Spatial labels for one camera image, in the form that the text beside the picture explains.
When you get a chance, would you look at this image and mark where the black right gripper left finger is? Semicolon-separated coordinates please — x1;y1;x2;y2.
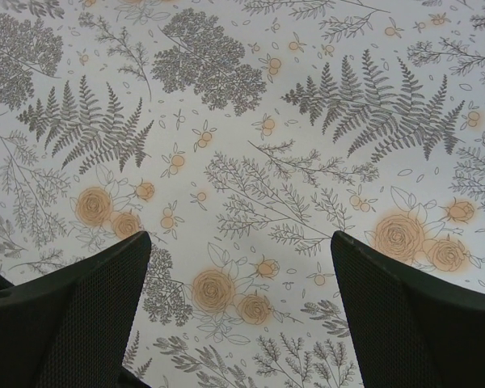
0;231;151;387

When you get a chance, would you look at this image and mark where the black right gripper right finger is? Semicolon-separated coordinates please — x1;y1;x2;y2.
331;231;485;387

